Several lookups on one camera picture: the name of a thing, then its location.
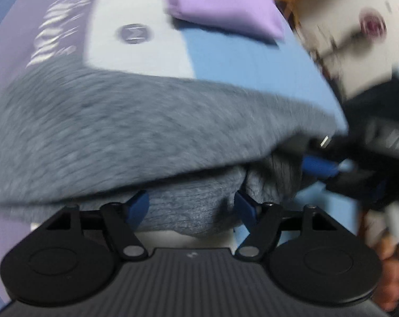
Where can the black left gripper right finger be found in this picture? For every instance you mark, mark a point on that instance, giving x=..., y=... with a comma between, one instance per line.
x=265, y=222

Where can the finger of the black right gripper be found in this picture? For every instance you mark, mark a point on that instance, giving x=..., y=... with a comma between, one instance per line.
x=322, y=168

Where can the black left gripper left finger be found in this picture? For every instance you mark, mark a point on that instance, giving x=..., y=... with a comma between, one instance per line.
x=104, y=234

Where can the grey knitted sweater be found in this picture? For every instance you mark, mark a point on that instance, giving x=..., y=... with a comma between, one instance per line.
x=74, y=134

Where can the person's right hand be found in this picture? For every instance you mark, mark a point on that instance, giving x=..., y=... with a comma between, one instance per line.
x=382, y=235

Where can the folded purple garment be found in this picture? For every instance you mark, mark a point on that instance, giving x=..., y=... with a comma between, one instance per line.
x=258, y=19

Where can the blue purple printed bed sheet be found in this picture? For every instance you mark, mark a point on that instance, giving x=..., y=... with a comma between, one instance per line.
x=139, y=36

